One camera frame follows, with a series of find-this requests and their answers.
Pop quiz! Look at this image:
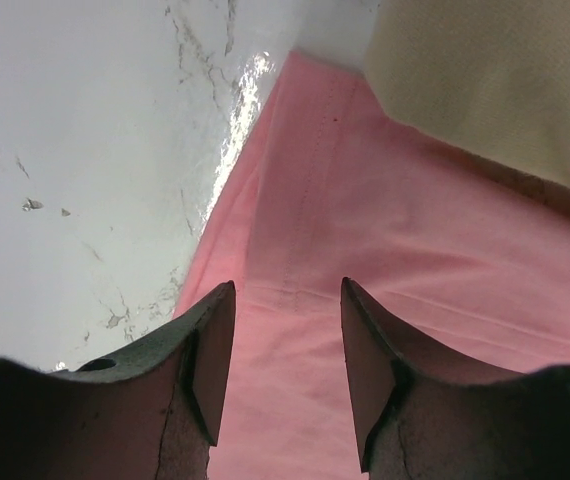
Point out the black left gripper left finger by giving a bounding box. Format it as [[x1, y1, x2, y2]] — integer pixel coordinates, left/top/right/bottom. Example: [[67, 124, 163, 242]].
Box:
[[0, 282, 236, 479]]

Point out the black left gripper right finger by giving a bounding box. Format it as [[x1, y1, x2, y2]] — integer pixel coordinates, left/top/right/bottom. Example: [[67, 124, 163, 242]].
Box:
[[341, 278, 570, 479]]

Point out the pink t shirt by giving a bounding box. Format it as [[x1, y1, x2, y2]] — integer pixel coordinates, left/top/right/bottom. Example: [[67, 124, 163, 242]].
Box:
[[179, 53, 570, 479]]

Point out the beige t shirt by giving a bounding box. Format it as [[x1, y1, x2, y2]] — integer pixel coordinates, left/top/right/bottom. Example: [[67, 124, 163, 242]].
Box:
[[364, 1, 570, 190]]

